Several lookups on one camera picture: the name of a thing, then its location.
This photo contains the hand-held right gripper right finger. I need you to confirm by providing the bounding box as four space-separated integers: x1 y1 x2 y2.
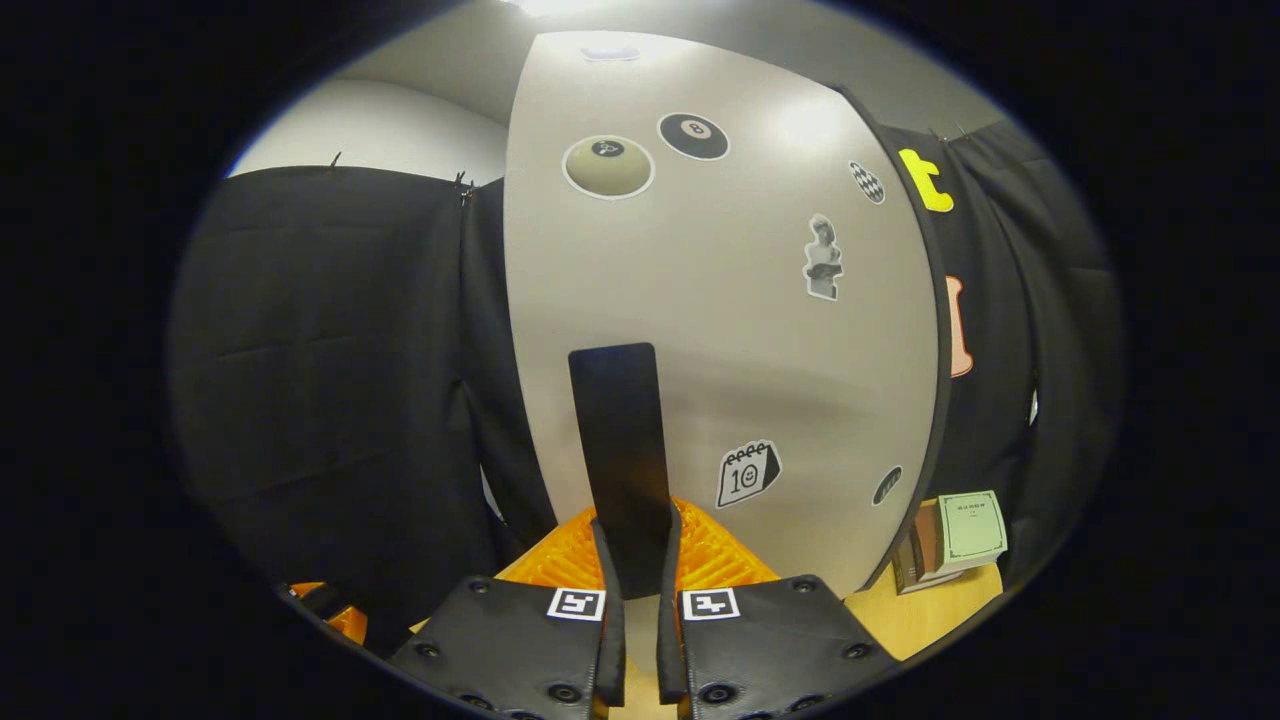
655 498 901 720

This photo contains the black cabinet door handle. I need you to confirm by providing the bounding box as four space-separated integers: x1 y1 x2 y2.
568 342 673 601

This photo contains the grey-brown book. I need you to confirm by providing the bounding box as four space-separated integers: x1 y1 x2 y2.
890 535 961 596

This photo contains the grey cabinet door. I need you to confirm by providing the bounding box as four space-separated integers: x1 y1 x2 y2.
503 30 943 641

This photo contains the long ceiling light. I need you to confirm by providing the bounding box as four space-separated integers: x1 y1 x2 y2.
500 0 621 19

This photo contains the pale green book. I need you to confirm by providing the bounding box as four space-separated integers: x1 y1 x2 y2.
935 490 1009 576

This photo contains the brown book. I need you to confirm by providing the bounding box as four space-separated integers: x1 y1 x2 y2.
905 498 946 589

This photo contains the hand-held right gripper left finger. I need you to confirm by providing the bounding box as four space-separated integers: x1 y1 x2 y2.
388 505 627 720

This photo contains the black backdrop cloth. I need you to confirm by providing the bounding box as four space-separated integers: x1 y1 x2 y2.
170 120 1121 651

